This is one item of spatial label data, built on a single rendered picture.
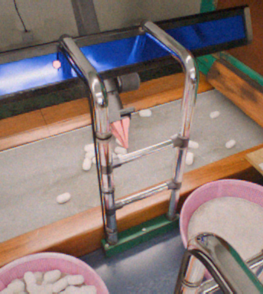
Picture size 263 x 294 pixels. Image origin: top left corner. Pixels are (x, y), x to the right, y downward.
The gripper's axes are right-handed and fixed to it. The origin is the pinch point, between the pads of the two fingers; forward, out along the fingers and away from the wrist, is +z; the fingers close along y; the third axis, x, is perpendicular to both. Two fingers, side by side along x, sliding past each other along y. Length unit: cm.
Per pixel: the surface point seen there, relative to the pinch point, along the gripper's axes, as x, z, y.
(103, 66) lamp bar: -29.4, -12.6, -8.5
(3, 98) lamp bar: -28.9, -11.3, -26.0
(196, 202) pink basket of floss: -13.7, 18.8, 7.5
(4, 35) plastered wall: 171, -125, -12
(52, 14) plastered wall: 165, -132, 30
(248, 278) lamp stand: -61, 15, -14
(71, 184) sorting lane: -1.7, 5.3, -17.3
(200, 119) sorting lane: 3.2, -0.8, 26.9
